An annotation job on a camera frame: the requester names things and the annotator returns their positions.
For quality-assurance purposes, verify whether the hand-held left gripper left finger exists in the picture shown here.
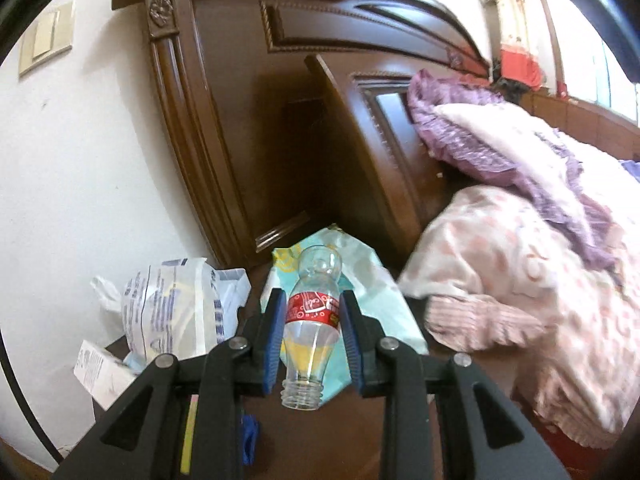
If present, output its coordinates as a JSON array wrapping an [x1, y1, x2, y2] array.
[[50, 287, 288, 480]]

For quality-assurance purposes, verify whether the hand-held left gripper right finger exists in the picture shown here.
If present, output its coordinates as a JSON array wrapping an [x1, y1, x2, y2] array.
[[340, 289, 571, 480]]

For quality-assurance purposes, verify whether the clear bottle red label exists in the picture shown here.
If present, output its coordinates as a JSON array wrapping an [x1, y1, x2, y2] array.
[[280, 245, 346, 411]]

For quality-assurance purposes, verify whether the teal tissue packet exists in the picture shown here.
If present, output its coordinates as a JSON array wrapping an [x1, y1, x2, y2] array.
[[260, 225, 428, 396]]

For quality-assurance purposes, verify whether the white blue-printed plastic bag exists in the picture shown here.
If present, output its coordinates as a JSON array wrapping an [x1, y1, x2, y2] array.
[[120, 257, 223, 361]]

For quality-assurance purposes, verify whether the yellow-green card box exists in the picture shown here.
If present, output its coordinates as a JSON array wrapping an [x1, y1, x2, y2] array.
[[180, 395, 198, 476]]

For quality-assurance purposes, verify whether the small blue object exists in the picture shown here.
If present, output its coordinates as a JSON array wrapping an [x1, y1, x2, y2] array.
[[240, 412, 261, 466]]

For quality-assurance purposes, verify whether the brown wooden nightstand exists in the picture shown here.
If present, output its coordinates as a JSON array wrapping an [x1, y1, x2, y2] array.
[[92, 260, 531, 480]]

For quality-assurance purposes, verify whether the white cardboard box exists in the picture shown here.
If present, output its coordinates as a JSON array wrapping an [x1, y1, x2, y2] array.
[[74, 340, 143, 411]]

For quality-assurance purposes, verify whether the leaning wooden panel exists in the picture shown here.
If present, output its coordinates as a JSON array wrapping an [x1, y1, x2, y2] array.
[[305, 52, 451, 261]]

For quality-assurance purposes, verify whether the purple ruffled pillow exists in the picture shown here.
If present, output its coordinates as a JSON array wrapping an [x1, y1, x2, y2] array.
[[407, 70, 616, 271]]

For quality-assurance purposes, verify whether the brown wooden headboard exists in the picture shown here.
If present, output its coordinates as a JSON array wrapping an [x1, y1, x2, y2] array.
[[111, 0, 493, 271]]

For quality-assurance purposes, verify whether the wooden window cabinet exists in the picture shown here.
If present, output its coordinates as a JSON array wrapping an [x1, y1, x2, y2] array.
[[520, 87, 640, 161]]

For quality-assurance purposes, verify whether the red white curtain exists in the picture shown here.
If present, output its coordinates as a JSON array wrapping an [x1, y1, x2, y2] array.
[[492, 0, 546, 91]]

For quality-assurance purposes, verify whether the bright window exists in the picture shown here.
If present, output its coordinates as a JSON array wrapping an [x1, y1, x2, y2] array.
[[540, 0, 640, 126]]

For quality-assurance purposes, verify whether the black cable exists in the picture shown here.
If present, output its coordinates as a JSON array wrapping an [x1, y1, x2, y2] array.
[[0, 330, 71, 468]]

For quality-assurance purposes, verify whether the beige wall switch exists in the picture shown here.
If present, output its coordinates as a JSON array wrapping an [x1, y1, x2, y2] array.
[[19, 0, 76, 78]]

